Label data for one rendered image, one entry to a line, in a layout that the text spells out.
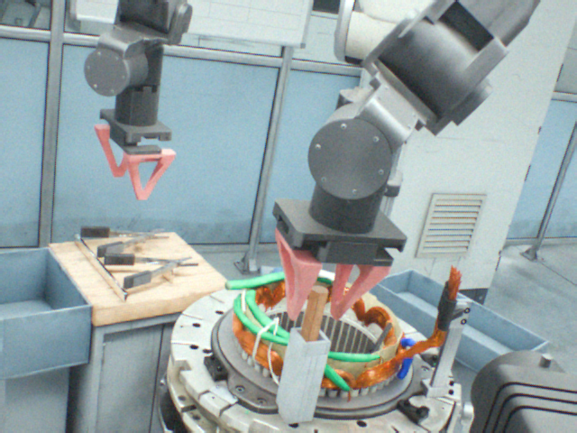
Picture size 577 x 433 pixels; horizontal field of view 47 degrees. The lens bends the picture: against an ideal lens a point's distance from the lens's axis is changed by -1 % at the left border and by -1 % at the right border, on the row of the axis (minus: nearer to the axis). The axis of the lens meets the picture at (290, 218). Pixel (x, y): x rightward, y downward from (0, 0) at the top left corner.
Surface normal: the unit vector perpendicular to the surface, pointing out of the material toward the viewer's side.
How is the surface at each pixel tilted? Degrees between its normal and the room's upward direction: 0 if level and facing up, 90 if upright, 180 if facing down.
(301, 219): 3
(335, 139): 92
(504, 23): 76
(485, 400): 90
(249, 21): 90
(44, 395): 90
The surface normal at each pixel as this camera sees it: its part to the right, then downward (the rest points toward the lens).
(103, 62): -0.22, 0.36
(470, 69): 0.00, 0.11
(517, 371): 0.18, -0.92
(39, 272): 0.58, 0.40
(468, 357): -0.71, 0.13
